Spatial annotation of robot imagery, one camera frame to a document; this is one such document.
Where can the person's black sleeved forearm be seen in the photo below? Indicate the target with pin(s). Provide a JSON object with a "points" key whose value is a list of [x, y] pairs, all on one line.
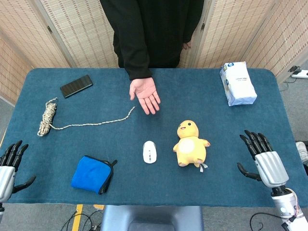
{"points": [[134, 48]]}

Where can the white tissue pack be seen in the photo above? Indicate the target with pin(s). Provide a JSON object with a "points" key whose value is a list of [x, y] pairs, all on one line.
{"points": [[237, 84]]}

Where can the person's hanging hand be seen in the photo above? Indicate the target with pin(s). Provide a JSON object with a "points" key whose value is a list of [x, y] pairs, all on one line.
{"points": [[187, 45]]}

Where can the blue folded cloth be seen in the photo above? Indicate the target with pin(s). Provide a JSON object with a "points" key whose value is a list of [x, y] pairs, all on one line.
{"points": [[92, 173]]}

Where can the woven folding screen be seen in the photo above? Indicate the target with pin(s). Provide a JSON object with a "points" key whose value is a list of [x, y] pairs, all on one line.
{"points": [[154, 31]]}

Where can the blue table cloth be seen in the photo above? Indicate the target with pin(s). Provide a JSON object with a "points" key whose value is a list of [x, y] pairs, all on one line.
{"points": [[149, 137]]}

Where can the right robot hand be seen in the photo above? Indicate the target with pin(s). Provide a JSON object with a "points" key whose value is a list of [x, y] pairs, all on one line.
{"points": [[271, 168]]}

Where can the white power strip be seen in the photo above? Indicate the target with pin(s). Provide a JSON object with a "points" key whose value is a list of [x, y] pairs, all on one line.
{"points": [[299, 73]]}

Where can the black smartphone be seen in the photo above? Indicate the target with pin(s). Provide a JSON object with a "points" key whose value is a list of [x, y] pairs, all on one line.
{"points": [[76, 86]]}

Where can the yellow plush toy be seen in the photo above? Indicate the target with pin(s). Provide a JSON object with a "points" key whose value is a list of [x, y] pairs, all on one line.
{"points": [[191, 146]]}

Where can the person's open hand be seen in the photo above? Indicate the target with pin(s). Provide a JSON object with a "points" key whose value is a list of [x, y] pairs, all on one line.
{"points": [[145, 95]]}

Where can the person's black torso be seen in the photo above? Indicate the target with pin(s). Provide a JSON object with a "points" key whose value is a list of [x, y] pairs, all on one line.
{"points": [[156, 31]]}

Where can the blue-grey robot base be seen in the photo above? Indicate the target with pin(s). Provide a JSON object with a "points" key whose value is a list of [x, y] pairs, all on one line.
{"points": [[151, 218]]}

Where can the white computer mouse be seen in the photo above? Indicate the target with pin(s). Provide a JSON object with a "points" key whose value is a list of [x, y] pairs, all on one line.
{"points": [[149, 152]]}

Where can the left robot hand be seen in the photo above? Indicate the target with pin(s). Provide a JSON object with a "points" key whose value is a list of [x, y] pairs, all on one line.
{"points": [[7, 173]]}

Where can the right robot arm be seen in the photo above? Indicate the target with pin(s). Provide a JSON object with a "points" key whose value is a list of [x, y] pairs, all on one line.
{"points": [[286, 204]]}

